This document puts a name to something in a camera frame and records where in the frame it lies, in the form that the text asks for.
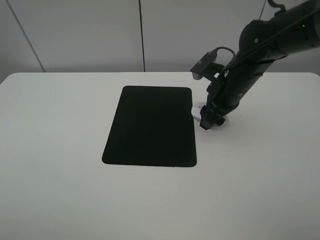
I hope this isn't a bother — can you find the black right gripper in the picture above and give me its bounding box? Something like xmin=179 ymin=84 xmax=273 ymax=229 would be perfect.
xmin=200 ymin=55 xmax=267 ymax=130

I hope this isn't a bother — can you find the white wireless computer mouse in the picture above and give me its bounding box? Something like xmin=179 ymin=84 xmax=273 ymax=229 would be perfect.
xmin=190 ymin=101 xmax=231 ymax=130

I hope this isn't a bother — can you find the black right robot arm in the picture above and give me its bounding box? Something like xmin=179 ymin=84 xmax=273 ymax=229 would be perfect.
xmin=199 ymin=0 xmax=320 ymax=130

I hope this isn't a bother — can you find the black rectangular mouse pad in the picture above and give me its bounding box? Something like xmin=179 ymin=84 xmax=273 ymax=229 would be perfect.
xmin=102 ymin=85 xmax=197 ymax=168

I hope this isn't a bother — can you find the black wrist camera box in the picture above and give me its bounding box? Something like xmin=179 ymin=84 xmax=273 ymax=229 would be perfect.
xmin=190 ymin=50 xmax=225 ymax=82

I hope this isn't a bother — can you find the black camera cable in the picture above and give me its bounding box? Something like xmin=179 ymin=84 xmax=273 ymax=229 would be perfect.
xmin=214 ymin=46 xmax=236 ymax=56

